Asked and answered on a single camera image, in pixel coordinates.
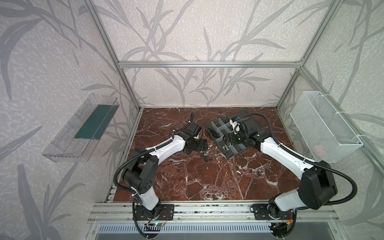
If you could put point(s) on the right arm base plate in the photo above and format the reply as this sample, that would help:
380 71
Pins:
269 212

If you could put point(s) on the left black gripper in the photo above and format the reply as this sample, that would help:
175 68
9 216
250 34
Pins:
201 144

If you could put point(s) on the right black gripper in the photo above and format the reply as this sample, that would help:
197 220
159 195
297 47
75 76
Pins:
229 140

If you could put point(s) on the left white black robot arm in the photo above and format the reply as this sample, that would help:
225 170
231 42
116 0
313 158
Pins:
137 175

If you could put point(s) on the aluminium frame crossbar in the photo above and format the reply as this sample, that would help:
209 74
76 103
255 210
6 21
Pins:
208 64

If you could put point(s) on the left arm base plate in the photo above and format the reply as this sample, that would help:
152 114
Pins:
163 212

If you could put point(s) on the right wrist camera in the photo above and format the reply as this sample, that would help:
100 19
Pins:
235 125

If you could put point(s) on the aluminium front rail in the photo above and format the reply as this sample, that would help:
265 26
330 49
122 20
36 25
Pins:
185 212

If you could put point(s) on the black screws in box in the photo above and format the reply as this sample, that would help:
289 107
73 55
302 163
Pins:
214 133

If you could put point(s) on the clear plastic wall tray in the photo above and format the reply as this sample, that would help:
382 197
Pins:
78 139

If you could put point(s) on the white wire mesh basket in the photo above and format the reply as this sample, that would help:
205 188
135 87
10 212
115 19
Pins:
325 131

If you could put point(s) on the pile of screws and nuts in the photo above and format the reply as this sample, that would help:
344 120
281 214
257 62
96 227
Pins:
205 157

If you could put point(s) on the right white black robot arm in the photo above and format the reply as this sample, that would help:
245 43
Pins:
317 183

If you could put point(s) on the grey plastic organizer box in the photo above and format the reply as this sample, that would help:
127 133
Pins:
223 127

